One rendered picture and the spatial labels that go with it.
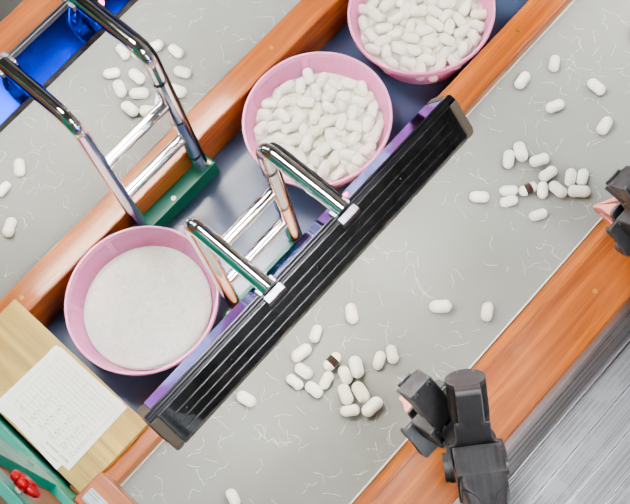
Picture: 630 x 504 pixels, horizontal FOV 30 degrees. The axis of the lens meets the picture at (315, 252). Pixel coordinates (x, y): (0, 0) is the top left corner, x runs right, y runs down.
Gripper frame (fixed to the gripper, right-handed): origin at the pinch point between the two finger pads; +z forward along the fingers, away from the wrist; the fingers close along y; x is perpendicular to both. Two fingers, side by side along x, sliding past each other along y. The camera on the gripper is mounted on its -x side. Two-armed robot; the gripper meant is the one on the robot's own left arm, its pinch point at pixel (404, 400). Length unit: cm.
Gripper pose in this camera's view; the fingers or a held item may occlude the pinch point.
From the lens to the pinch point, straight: 181.7
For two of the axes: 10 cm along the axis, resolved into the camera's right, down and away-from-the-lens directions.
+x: 5.6, 6.8, 4.8
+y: -6.8, 7.0, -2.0
